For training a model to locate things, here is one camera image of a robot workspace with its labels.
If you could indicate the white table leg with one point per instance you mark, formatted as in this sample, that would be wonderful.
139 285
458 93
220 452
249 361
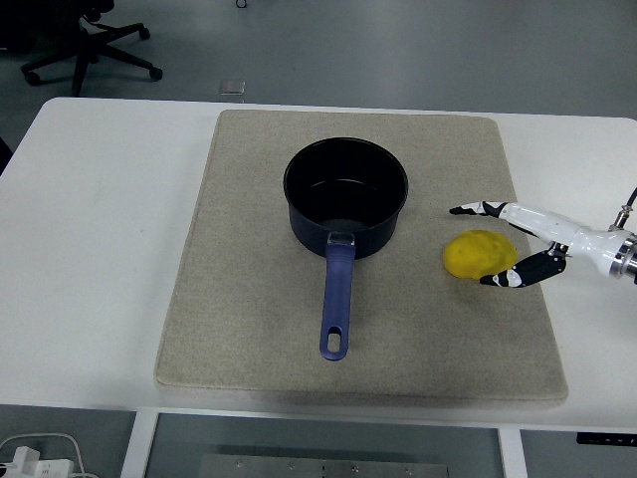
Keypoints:
139 443
512 453

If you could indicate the black office chair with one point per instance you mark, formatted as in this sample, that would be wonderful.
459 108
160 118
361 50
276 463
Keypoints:
87 42

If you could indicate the yellow potato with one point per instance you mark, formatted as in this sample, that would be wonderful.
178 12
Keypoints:
475 251

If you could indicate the white power adapter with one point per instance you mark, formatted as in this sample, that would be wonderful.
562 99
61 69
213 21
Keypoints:
30 463

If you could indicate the beige felt mat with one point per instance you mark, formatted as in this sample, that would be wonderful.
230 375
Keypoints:
249 309

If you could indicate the grey metal plate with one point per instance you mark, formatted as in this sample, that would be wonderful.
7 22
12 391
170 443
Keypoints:
323 468

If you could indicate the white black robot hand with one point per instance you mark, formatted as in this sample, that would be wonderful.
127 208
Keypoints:
587 241

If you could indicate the black table control panel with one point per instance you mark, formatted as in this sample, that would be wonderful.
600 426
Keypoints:
607 438

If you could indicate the silver floor outlet plate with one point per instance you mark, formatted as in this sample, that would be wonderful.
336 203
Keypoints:
232 87

